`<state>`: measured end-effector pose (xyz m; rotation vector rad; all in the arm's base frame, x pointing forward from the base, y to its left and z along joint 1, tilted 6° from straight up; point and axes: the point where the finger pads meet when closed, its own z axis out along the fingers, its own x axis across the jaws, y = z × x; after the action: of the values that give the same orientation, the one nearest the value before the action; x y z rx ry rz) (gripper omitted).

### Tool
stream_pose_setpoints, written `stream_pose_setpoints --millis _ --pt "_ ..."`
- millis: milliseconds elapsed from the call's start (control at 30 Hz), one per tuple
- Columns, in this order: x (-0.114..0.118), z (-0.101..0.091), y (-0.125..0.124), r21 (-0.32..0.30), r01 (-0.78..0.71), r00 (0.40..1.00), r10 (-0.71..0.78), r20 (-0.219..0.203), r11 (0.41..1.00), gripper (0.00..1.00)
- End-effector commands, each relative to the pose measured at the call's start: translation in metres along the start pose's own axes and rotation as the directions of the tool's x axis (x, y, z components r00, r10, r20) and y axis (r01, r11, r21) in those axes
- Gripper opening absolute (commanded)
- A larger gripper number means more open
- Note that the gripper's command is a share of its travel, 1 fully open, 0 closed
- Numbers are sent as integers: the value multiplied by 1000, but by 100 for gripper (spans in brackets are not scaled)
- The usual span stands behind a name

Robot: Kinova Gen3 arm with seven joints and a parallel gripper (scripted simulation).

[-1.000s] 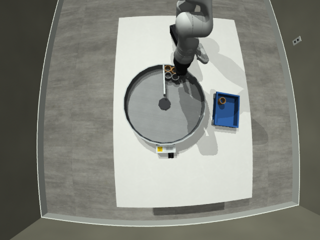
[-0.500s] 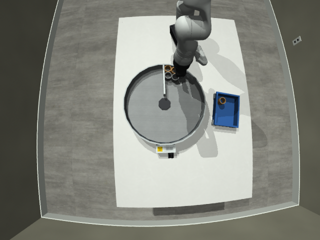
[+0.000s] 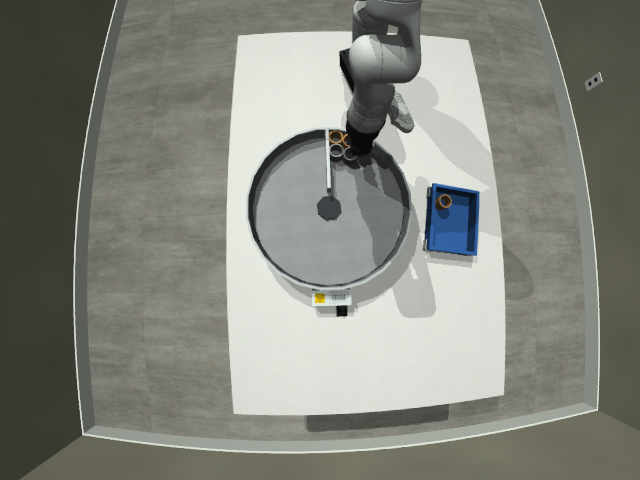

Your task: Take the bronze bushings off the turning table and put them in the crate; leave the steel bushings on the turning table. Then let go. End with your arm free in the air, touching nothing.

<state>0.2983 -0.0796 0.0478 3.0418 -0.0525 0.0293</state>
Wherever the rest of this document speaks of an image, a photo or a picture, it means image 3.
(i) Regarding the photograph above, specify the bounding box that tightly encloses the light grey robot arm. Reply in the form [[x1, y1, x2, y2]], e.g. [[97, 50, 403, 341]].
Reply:
[[349, 0, 422, 119]]

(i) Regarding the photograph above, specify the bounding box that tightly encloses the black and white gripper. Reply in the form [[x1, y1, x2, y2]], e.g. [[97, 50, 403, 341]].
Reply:
[[346, 91, 414, 156]]

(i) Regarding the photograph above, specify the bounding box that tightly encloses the blue square tray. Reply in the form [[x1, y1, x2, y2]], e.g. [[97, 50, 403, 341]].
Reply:
[[423, 184, 480, 256]]

